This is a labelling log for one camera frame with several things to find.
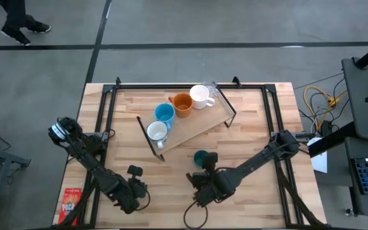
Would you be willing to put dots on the grey metal mounting plate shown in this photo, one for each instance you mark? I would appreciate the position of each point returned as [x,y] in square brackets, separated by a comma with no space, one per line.
[104,136]

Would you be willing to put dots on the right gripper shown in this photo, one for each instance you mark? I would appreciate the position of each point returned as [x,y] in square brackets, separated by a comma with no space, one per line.
[216,188]

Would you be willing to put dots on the orange mug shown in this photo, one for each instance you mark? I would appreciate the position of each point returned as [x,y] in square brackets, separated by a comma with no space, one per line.
[182,103]

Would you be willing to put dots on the red Pocky box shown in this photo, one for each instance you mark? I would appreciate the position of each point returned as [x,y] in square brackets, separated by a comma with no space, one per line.
[69,206]

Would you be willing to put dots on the black support beam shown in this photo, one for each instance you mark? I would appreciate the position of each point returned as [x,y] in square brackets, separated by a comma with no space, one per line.
[334,139]

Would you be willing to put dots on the black aluminium table frame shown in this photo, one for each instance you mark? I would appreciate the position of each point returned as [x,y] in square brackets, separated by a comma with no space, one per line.
[171,86]

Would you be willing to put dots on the grey desk with keyboard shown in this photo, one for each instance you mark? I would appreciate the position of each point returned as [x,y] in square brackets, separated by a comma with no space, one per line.
[363,204]

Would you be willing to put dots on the white paper sheet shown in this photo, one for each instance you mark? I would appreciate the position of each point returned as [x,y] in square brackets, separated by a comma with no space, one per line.
[319,163]

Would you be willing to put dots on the white ceramic mug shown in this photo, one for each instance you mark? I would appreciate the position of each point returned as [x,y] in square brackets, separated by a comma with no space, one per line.
[199,95]

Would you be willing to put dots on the black power adapter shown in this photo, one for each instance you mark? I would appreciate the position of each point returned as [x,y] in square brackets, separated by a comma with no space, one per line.
[327,127]

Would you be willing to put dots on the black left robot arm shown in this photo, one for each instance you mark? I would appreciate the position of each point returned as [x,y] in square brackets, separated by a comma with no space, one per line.
[91,166]

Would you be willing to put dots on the blue white floral mug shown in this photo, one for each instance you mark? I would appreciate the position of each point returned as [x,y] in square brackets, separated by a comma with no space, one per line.
[156,131]

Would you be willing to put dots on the person's feet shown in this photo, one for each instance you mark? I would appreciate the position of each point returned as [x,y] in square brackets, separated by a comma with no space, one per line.
[14,12]

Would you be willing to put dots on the desk caster wheel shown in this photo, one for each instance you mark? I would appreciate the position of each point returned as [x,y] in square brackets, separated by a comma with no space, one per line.
[350,211]

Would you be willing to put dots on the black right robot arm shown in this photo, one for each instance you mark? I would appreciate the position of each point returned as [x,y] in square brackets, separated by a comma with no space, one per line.
[257,159]

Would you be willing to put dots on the wooden shelf with black legs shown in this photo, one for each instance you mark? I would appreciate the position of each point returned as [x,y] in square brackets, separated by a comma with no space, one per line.
[196,123]

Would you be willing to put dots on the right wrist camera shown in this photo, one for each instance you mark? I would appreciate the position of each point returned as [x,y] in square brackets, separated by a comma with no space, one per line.
[212,159]

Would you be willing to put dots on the green plastic cup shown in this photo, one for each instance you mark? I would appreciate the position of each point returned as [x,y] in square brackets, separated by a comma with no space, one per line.
[199,158]

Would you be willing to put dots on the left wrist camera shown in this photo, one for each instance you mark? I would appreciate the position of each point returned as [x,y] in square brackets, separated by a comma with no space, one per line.
[135,171]

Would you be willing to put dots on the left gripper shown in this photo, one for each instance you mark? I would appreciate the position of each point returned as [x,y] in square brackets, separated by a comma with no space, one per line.
[128,198]

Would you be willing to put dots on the clear plastic mug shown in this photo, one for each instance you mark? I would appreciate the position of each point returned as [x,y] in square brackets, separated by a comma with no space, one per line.
[212,85]

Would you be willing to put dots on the black frame clamp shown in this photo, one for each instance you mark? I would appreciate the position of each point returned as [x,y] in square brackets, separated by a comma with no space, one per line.
[236,81]
[118,81]

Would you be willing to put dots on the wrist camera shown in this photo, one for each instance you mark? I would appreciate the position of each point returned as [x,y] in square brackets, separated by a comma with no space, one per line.
[135,171]
[212,159]

